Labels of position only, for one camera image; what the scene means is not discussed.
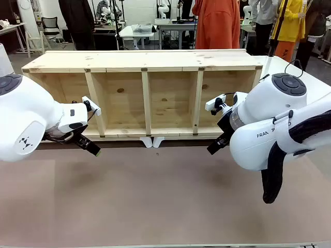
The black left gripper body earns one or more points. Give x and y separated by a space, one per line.
76 135

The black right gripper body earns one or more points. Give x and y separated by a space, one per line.
227 126

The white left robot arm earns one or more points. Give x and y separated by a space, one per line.
23 111

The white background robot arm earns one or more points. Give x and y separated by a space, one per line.
163 9

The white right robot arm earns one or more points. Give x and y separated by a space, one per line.
258 144

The white plastic shelf foot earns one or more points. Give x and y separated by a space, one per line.
147 142
158 141

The long wooden shelf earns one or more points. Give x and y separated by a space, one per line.
165 62

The person in orange coat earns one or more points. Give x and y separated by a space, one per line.
217 23

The white chair black mesh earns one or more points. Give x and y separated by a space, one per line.
49 25

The grey workbench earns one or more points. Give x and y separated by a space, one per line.
175 25

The small white table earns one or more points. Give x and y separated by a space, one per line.
129 33

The person in black clothes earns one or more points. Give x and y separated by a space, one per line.
77 20

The black tripod stand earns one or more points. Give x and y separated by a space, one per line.
117 23

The person in grey top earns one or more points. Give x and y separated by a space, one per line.
263 13

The person in yellow jacket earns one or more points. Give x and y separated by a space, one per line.
289 23

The clear plastic bin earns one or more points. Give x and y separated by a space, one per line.
141 28

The white side desk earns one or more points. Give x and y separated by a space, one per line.
10 28

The person in dark clothes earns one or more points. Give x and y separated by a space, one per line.
314 28

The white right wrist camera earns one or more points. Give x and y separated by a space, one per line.
214 102

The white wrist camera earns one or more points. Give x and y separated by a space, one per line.
91 104
214 102

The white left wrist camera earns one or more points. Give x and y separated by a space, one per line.
91 104

